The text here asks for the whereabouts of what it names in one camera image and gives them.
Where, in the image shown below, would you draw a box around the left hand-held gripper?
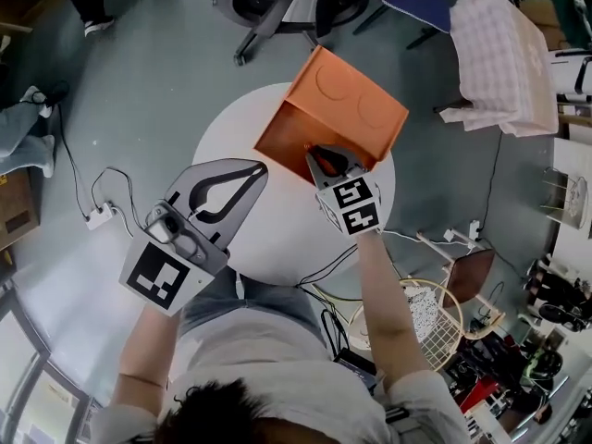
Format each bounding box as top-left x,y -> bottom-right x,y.
118,157 -> 269,317

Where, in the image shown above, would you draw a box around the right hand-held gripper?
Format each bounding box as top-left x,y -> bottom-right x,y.
304,143 -> 383,239

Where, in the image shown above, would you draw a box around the orange box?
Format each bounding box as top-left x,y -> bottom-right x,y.
253,44 -> 410,185

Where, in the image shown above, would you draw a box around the person's right forearm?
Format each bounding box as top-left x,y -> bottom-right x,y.
354,231 -> 435,388

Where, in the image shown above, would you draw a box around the person's left forearm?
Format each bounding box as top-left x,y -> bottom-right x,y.
108,301 -> 184,406

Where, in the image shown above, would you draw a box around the person's grey jeans legs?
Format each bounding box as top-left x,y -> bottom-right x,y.
178,265 -> 325,341

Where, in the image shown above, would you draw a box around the person's white shirt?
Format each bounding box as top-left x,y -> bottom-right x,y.
92,312 -> 468,444

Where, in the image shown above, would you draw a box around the black white patterned cushion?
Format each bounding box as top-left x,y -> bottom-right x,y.
401,287 -> 440,341

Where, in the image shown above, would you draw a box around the brown wooden chair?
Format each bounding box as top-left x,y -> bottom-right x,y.
415,228 -> 506,341

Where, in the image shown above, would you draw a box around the blue padded chair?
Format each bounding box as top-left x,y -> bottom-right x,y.
353,0 -> 452,50

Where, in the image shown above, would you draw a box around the cardboard box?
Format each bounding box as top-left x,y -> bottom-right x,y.
0,171 -> 42,252

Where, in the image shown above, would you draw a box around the table with pink checked cloth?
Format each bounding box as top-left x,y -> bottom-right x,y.
438,0 -> 561,138

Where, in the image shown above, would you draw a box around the black battery pack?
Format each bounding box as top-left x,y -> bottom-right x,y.
332,347 -> 378,383

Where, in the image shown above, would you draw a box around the red plastic object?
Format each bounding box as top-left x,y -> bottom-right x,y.
455,372 -> 510,411

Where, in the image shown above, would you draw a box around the black power cable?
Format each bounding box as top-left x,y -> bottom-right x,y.
55,102 -> 138,238

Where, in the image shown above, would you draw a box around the black floor cable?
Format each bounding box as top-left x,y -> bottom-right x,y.
478,129 -> 505,230

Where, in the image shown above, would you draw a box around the gold wire round chair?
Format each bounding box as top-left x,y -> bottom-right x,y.
349,278 -> 465,374

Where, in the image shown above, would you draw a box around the wire side table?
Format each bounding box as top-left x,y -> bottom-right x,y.
539,166 -> 592,230

